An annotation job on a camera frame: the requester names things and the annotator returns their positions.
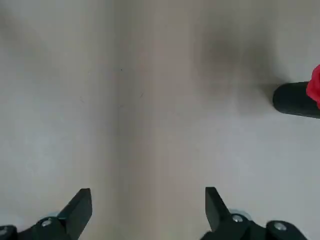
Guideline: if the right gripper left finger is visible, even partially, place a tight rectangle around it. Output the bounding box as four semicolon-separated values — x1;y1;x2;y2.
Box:
0;187;93;240

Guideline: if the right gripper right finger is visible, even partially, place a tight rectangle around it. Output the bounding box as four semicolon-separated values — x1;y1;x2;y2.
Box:
199;186;311;240

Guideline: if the black vase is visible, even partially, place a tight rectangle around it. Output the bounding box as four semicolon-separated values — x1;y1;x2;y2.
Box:
272;81;320;119

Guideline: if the red artificial rose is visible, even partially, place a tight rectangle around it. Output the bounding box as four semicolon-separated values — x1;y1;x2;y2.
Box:
306;64;320;110

